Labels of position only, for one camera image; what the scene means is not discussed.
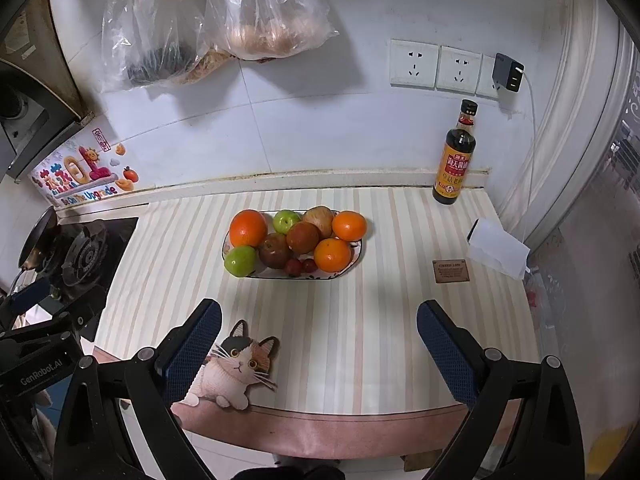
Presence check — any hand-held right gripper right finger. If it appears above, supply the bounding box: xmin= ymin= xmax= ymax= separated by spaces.
xmin=416 ymin=300 xmax=588 ymax=480

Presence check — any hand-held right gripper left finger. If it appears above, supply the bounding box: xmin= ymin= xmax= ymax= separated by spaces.
xmin=52 ymin=297 xmax=223 ymax=480

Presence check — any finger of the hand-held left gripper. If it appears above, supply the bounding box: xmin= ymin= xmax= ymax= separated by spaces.
xmin=20 ymin=305 xmax=98 ymax=342
xmin=0 ymin=277 xmax=54 ymax=317

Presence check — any green apple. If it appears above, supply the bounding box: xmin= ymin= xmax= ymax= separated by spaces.
xmin=272 ymin=209 xmax=301 ymax=235
xmin=223 ymin=245 xmax=259 ymax=278

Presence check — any dark red apple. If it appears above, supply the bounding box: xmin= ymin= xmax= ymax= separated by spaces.
xmin=258 ymin=233 xmax=293 ymax=270

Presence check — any printed ceramic plate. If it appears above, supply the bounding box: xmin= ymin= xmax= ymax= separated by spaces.
xmin=222 ymin=209 xmax=363 ymax=281

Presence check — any orange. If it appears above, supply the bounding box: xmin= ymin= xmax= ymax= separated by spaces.
xmin=332 ymin=210 xmax=368 ymax=242
xmin=229 ymin=209 xmax=269 ymax=248
xmin=314 ymin=238 xmax=352 ymax=273

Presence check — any red yellow apple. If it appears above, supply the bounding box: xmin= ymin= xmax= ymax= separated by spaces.
xmin=302 ymin=206 xmax=336 ymax=239

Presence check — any black pan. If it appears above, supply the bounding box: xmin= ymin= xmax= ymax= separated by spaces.
xmin=19 ymin=207 xmax=59 ymax=272

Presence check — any black gas stove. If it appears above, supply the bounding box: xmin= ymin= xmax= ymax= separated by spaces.
xmin=10 ymin=216 xmax=140 ymax=342

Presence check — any brown mat label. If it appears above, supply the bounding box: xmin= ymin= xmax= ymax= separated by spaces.
xmin=433 ymin=259 xmax=470 ymax=284

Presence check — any brown cardboard piece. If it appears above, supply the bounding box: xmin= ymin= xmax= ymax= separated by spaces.
xmin=403 ymin=451 xmax=444 ymax=472

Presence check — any white folded paper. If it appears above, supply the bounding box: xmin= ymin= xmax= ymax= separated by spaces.
xmin=466 ymin=218 xmax=531 ymax=280

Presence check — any person's dark clothing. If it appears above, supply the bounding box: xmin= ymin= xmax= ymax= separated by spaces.
xmin=234 ymin=465 xmax=347 ymax=480

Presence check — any silver patterned refrigerator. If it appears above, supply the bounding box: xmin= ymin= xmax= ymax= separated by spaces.
xmin=520 ymin=25 xmax=640 ymax=441

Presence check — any dark vinegar bottle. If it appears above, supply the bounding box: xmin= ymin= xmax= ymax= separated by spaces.
xmin=432 ymin=100 xmax=479 ymax=206

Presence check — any grey range hood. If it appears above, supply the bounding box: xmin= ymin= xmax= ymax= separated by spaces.
xmin=0 ymin=0 xmax=97 ymax=182

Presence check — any clear bag with dark contents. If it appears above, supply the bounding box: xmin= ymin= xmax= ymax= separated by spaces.
xmin=101 ymin=0 xmax=211 ymax=92

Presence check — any clear bag with tan contents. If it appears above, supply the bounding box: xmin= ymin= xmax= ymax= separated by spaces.
xmin=184 ymin=45 xmax=237 ymax=86

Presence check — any clear bag with onions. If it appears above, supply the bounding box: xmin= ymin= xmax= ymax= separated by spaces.
xmin=197 ymin=0 xmax=340 ymax=64

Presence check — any colourful wall sticker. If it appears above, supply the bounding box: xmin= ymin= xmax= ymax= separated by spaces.
xmin=29 ymin=128 xmax=139 ymax=209

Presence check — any white charger cable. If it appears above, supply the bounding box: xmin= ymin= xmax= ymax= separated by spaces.
xmin=519 ymin=76 xmax=540 ymax=242

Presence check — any white wall socket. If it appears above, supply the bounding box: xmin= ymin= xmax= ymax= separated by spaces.
xmin=476 ymin=55 xmax=501 ymax=100
xmin=436 ymin=45 xmax=484 ymax=94
xmin=389 ymin=38 xmax=441 ymax=89

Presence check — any black wall charger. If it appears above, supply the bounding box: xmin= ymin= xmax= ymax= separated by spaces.
xmin=492 ymin=53 xmax=525 ymax=94

